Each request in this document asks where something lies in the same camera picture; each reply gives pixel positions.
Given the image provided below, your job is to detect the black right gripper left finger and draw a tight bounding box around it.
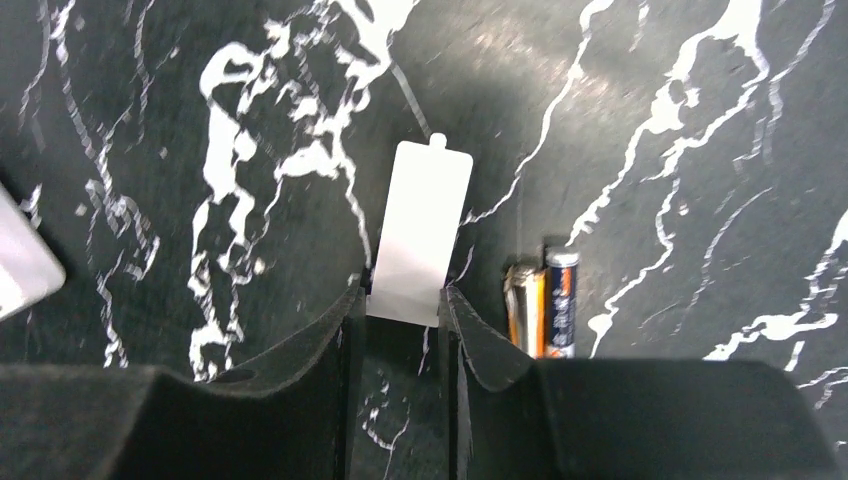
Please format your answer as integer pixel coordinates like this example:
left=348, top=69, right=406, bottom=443
left=1, top=286, right=364, bottom=479

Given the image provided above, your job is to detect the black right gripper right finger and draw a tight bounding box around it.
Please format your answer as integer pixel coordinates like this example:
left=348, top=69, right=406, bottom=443
left=438, top=287, right=844, bottom=479

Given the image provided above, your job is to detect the AA battery black copper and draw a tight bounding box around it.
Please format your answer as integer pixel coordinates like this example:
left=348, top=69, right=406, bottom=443
left=544, top=246, right=579, bottom=358

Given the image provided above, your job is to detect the white remote control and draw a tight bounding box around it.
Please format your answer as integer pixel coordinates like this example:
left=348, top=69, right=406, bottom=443
left=1, top=187, right=66, bottom=321

